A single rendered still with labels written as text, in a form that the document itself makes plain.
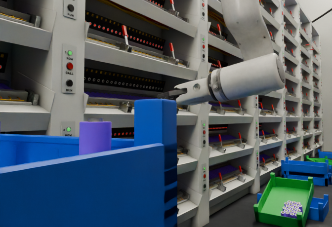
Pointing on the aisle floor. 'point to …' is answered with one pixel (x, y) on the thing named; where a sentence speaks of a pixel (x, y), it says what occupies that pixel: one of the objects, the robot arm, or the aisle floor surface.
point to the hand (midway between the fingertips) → (167, 98)
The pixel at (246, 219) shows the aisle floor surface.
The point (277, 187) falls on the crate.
